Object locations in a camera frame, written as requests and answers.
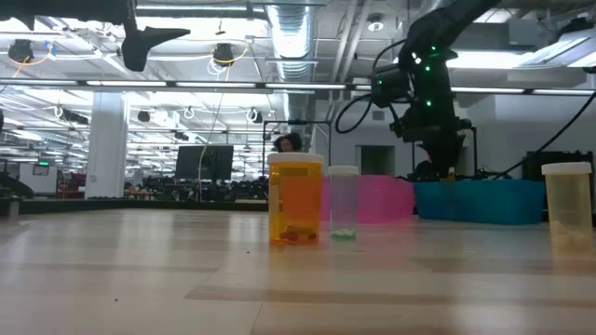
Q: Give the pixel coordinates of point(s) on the pink plastic bin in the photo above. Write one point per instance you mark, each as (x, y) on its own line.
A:
(382, 200)

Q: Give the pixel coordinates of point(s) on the person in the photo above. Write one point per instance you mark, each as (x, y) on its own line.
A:
(288, 142)

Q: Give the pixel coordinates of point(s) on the black ceiling camera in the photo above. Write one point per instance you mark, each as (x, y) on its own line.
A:
(223, 53)

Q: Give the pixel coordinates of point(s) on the silver ventilation duct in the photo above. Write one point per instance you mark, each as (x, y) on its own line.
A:
(293, 42)

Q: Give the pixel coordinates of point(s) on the blue plastic bin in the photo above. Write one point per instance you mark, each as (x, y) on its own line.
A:
(479, 202)

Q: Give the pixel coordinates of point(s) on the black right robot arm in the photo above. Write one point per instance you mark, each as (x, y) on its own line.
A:
(437, 56)

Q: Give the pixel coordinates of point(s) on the black equipment rack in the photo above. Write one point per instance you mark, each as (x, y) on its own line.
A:
(559, 158)

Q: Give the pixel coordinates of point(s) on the large amber pill bottle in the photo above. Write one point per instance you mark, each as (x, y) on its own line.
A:
(295, 200)

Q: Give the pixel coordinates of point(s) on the black computer monitor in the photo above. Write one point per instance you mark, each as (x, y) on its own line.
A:
(205, 163)

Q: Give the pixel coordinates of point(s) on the clear pill bottle green pills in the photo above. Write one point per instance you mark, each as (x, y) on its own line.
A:
(343, 205)

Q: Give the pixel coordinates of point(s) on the long LED light bar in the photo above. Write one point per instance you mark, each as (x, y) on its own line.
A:
(219, 85)

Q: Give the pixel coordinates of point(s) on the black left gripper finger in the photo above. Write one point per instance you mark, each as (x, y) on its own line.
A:
(139, 46)

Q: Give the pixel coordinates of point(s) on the white building column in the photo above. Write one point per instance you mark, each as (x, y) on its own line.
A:
(106, 149)

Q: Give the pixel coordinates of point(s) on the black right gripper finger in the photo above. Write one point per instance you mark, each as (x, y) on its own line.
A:
(442, 163)

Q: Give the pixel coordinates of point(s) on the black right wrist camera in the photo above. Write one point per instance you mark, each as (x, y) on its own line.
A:
(390, 86)

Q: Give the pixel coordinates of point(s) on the green exit sign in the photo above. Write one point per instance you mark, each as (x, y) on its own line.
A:
(44, 163)

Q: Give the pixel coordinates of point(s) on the pale yellow pill bottle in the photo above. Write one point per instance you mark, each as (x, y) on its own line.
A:
(569, 209)

